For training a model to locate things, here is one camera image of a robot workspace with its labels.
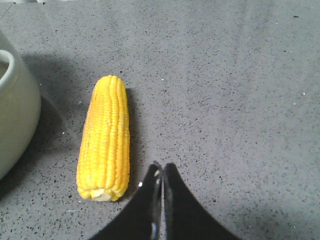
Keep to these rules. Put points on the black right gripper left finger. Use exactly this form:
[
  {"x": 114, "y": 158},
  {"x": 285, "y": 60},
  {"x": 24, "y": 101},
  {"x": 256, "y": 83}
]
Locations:
[{"x": 140, "y": 219}]

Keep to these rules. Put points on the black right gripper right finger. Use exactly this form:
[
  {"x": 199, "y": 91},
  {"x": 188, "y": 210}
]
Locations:
[{"x": 185, "y": 217}]

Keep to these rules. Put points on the yellow corn cob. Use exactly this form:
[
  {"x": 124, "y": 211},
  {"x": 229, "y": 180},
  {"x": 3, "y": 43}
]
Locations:
[{"x": 103, "y": 168}]

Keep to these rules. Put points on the pale green electric pot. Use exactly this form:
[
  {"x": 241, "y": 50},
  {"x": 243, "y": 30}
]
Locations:
[{"x": 20, "y": 106}]

